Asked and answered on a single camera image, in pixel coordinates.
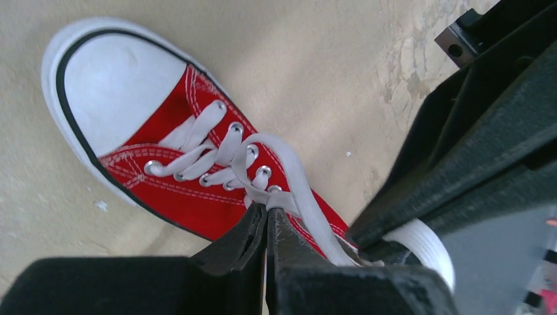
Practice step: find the white shoelace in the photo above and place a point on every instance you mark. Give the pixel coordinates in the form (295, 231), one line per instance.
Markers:
(227, 164)

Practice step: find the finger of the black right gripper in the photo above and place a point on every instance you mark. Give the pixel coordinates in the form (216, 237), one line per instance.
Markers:
(491, 50)

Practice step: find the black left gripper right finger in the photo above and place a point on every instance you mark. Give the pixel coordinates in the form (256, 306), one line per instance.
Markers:
(301, 281)

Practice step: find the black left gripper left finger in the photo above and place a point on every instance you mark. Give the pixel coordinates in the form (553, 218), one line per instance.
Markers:
(224, 278)

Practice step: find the red canvas sneaker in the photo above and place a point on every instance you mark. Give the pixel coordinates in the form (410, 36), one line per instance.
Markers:
(155, 127)

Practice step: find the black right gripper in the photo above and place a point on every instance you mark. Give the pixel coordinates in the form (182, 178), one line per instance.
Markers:
(494, 198)

